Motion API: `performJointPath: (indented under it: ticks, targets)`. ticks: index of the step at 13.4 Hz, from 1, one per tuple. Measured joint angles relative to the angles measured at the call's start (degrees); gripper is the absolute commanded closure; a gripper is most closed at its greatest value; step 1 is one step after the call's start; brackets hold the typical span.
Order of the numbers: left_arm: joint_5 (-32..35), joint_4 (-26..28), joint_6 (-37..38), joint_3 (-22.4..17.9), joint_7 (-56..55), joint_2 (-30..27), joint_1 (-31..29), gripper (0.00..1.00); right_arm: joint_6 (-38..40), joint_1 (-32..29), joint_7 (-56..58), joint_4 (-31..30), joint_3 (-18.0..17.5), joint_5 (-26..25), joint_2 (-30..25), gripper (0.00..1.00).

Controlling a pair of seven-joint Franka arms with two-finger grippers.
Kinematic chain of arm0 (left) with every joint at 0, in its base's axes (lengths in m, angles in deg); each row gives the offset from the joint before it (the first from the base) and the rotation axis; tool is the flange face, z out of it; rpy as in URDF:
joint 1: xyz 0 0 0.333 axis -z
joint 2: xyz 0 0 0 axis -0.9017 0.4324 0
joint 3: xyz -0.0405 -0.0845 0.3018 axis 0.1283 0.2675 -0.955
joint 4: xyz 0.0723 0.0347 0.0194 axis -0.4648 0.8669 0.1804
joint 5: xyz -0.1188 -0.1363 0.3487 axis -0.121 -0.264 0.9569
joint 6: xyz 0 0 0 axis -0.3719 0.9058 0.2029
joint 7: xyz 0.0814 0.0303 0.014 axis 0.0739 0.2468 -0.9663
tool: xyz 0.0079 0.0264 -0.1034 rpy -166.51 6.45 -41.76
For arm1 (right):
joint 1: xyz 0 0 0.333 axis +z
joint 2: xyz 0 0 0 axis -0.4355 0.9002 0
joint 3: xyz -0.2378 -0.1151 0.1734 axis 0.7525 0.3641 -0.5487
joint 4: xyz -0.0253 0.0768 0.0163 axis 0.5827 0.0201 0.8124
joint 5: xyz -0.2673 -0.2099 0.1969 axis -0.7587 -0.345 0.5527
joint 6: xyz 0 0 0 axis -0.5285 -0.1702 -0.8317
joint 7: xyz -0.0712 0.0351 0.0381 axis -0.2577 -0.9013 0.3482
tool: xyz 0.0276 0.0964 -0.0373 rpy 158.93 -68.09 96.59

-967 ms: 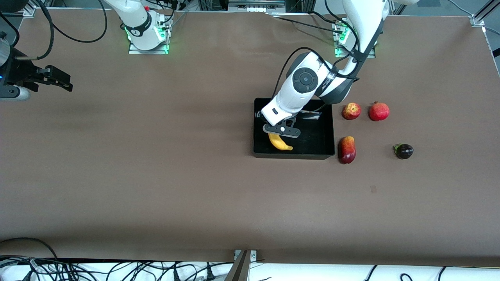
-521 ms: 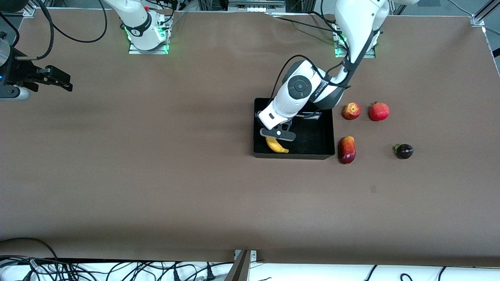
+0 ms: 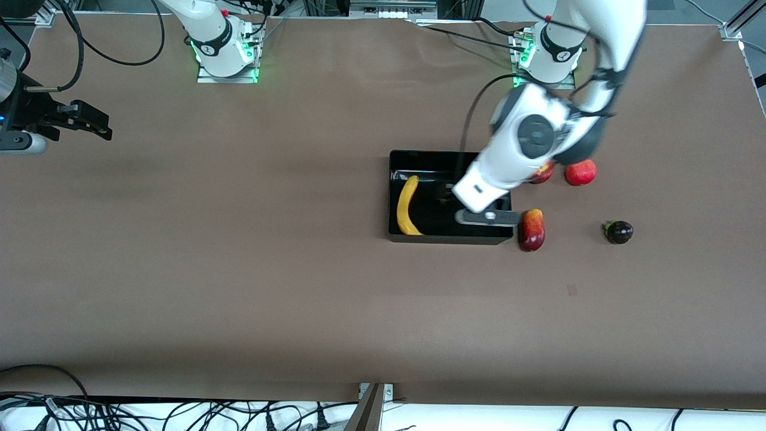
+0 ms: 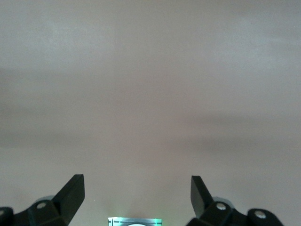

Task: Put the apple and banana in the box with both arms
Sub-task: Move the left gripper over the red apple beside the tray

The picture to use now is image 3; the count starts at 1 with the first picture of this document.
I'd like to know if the black plastic box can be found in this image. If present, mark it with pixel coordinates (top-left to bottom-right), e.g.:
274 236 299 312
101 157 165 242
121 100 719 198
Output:
388 150 514 246

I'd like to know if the yellow banana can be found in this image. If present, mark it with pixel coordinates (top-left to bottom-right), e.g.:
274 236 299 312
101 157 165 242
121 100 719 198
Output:
396 175 425 236

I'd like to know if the red yellow mango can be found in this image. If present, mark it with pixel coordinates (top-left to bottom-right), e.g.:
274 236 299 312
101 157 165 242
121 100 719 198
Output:
518 208 546 253

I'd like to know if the red pomegranate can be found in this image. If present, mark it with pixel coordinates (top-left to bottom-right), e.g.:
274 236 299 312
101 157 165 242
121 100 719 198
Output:
565 159 598 187

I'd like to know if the dark purple eggplant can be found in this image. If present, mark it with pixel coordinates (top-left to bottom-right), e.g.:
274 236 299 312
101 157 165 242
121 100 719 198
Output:
603 220 634 245

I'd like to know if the white power strip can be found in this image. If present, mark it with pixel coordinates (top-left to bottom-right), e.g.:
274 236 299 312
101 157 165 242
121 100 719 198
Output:
349 0 438 19

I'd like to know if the grey metal pole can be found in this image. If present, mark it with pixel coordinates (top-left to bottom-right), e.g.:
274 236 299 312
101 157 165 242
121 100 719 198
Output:
344 383 384 431

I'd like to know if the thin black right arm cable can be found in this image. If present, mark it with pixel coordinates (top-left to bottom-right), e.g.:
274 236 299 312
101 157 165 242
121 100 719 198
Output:
0 17 31 72

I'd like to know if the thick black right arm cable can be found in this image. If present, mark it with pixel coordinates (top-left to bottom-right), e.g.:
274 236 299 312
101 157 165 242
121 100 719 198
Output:
24 0 166 92

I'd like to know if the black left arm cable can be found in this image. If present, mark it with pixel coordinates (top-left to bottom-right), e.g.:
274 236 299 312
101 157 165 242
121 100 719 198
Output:
460 0 624 154

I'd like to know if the aluminium frame corner profile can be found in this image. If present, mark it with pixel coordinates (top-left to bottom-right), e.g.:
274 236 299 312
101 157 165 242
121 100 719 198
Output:
720 0 766 43
0 8 58 28

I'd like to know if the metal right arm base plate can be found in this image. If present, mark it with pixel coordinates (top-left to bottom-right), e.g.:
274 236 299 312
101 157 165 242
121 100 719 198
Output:
197 59 259 84

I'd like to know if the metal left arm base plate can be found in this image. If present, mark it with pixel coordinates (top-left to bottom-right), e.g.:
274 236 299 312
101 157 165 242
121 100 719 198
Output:
513 71 576 90

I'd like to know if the black cable on table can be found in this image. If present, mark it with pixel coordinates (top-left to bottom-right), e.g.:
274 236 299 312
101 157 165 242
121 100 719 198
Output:
412 21 516 47

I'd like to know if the black looping floor cable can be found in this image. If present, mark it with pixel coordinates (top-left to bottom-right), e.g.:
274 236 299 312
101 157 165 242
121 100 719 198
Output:
0 363 90 399

